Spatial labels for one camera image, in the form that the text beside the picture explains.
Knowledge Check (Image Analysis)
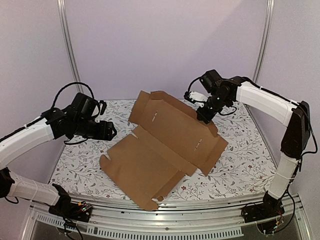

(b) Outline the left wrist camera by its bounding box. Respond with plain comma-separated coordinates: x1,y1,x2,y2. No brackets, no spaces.
98,100,107,116

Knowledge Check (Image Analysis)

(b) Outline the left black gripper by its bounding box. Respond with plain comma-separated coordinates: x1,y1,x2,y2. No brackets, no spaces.
73,117,118,141

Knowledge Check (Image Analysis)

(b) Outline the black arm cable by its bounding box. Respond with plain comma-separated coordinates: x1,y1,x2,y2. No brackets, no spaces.
52,81,96,111
297,124,318,158

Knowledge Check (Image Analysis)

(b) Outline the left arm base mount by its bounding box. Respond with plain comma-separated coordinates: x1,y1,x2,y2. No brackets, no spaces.
48,200,93,223

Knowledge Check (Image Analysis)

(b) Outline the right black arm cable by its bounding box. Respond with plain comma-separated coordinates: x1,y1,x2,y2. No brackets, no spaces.
297,124,318,158

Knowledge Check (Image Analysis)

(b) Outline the front aluminium rail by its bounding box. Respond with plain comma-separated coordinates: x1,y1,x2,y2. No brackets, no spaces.
21,194,315,240

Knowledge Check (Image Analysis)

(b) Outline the floral patterned table mat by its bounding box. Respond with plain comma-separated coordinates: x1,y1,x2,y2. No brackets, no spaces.
49,99,276,202

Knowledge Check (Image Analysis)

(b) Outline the right aluminium frame post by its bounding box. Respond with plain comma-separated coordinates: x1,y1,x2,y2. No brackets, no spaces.
252,0,275,83

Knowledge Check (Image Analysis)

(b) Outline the brown cardboard box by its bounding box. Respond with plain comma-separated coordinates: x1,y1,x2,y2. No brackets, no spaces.
99,91,228,211

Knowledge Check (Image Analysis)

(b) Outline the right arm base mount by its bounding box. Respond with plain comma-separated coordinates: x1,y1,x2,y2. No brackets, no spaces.
241,202,285,235

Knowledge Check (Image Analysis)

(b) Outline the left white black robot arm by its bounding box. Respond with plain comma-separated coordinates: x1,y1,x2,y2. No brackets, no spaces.
0,92,117,217

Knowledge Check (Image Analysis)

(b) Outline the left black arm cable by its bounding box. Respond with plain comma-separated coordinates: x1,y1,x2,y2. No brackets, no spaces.
52,81,96,111

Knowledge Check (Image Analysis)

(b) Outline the left aluminium frame post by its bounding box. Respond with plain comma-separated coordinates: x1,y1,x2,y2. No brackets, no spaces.
56,0,81,83

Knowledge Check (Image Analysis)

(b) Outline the aluminium frame post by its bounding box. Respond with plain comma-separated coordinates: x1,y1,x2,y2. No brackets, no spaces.
252,0,275,83
56,0,81,83

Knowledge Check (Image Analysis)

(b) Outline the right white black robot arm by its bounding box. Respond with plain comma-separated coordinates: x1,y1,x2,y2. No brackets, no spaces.
193,69,312,218

